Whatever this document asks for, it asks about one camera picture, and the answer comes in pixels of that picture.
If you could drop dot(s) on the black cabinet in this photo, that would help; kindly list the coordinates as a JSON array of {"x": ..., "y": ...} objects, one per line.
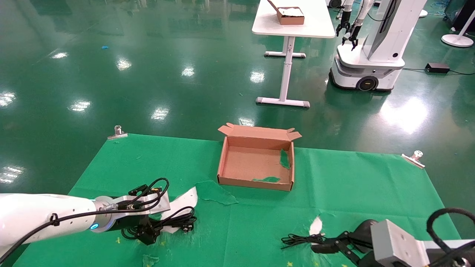
[{"x": 464, "y": 15}]

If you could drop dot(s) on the open brown cardboard box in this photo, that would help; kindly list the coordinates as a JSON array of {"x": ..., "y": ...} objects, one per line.
[{"x": 248, "y": 163}]

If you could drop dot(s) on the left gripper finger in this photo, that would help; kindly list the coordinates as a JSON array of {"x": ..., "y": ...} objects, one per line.
[
  {"x": 156, "y": 224},
  {"x": 147, "y": 238}
]

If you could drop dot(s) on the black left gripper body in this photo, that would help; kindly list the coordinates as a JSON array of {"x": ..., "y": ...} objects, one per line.
[{"x": 126, "y": 223}]

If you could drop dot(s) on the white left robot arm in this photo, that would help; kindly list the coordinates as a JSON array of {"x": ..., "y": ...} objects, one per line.
[{"x": 29, "y": 215}]

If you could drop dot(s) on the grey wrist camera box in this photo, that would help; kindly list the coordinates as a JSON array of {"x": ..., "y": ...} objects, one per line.
[
  {"x": 156, "y": 204},
  {"x": 397, "y": 241}
]

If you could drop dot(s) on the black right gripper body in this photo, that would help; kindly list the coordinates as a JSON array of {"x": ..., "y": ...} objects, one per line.
[{"x": 362, "y": 248}]

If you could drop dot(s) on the brown box with white contents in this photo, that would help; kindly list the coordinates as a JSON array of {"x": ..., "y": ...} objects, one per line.
[{"x": 291, "y": 17}]

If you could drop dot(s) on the background robot arm black gripper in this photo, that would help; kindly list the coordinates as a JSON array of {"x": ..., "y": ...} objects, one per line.
[
  {"x": 354, "y": 33},
  {"x": 344, "y": 22}
]

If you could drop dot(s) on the black wheel base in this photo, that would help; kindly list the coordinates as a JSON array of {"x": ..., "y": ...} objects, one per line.
[{"x": 334, "y": 3}]

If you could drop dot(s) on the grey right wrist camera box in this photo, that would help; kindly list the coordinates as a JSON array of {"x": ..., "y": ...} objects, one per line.
[{"x": 397, "y": 241}]

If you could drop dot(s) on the silver metal table clip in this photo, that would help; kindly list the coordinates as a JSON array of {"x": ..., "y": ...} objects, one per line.
[
  {"x": 118, "y": 132},
  {"x": 415, "y": 158}
]

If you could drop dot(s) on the small round white base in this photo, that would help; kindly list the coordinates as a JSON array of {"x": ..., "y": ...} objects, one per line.
[{"x": 423, "y": 13}]

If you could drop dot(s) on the black power adapter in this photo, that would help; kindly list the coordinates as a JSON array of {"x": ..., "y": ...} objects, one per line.
[{"x": 438, "y": 67}]

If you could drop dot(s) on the white wheeled background robot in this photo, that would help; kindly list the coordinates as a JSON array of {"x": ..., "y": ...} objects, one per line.
[{"x": 382, "y": 37}]

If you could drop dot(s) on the white background table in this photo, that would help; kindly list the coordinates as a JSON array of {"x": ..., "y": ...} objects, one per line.
[{"x": 319, "y": 22}]

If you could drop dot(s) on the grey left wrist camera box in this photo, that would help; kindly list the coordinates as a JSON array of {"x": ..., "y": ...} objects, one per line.
[{"x": 156, "y": 204}]

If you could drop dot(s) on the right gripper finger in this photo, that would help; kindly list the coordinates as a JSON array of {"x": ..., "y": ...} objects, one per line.
[
  {"x": 326, "y": 249},
  {"x": 339, "y": 237}
]

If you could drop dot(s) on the green table cloth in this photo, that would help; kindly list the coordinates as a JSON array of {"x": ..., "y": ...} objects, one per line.
[{"x": 334, "y": 193}]

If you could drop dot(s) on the white floor stand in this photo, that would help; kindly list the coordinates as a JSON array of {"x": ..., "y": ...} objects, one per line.
[{"x": 458, "y": 40}]

